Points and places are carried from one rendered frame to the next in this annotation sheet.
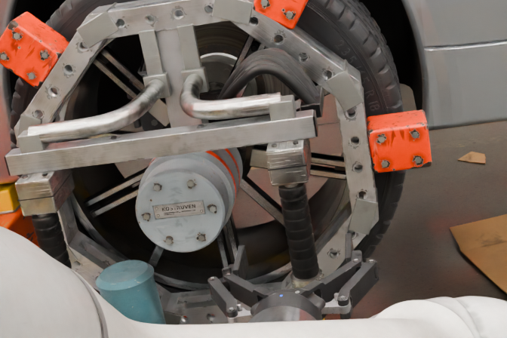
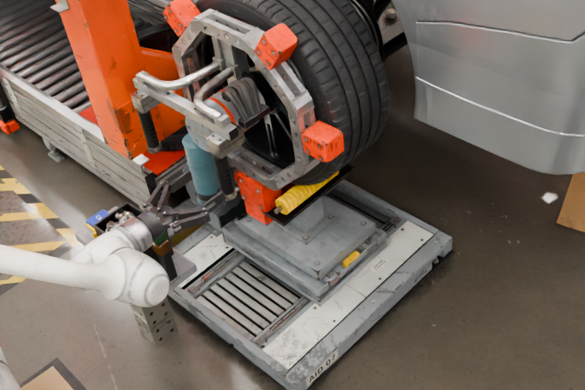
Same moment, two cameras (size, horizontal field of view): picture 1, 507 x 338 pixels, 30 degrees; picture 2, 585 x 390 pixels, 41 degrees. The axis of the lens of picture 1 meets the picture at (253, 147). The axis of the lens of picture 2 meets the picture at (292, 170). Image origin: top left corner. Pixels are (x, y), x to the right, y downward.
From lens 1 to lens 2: 1.51 m
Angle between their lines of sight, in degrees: 41
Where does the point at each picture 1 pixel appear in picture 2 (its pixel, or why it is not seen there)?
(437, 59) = (422, 86)
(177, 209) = (198, 131)
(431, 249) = not seen: hidden behind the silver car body
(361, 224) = (298, 170)
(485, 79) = (446, 110)
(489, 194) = not seen: outside the picture
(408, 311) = (112, 260)
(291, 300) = (148, 218)
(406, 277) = not seen: hidden behind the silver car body
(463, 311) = (132, 270)
